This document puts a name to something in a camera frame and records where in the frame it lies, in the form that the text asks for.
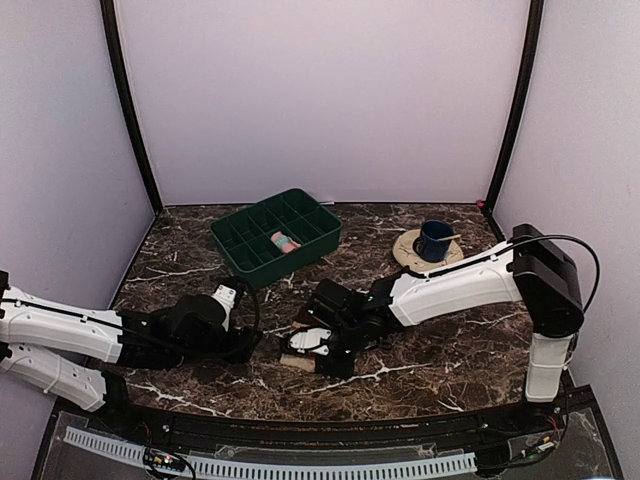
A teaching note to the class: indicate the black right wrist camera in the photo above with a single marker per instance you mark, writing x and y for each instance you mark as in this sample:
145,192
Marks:
334,305

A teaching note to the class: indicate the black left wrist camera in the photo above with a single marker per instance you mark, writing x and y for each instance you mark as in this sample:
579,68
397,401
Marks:
206,317

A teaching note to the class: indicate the spoon in mug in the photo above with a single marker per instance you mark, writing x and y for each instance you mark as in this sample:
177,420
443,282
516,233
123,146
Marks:
448,238

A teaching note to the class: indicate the black left frame post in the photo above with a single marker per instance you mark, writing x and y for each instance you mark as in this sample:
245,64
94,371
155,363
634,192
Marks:
124,92

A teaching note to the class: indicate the black frame post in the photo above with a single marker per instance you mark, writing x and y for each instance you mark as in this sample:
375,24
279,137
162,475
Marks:
521,89
124,92

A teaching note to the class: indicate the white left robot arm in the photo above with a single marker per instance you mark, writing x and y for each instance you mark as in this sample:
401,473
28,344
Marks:
36,333

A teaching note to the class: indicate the beige sock with olive toe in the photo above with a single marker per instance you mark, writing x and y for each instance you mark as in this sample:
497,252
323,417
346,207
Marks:
290,358

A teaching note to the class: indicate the black front rail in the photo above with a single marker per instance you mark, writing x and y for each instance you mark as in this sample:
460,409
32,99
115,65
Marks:
496,422

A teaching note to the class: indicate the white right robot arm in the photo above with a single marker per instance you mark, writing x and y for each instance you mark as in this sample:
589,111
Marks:
530,268

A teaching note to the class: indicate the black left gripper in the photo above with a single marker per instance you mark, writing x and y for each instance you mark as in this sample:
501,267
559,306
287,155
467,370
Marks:
239,351

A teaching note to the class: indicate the cream saucer plate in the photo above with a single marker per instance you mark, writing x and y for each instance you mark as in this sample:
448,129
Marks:
412,250

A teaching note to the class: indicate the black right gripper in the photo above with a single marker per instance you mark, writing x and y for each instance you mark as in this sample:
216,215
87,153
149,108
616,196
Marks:
344,369

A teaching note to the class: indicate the blue mug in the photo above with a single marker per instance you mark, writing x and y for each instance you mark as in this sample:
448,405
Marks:
435,238

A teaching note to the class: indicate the white slotted cable duct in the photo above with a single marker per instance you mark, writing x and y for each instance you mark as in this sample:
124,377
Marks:
161,464

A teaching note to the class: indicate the green compartment tray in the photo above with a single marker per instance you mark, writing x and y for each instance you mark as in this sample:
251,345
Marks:
244,236

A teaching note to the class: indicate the pink patterned sock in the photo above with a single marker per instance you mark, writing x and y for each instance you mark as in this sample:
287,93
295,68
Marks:
284,243

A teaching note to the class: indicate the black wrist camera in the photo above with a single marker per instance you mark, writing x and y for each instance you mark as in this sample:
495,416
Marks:
334,305
206,317

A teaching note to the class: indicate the black right frame post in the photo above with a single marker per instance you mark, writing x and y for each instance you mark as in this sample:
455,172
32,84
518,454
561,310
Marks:
521,89

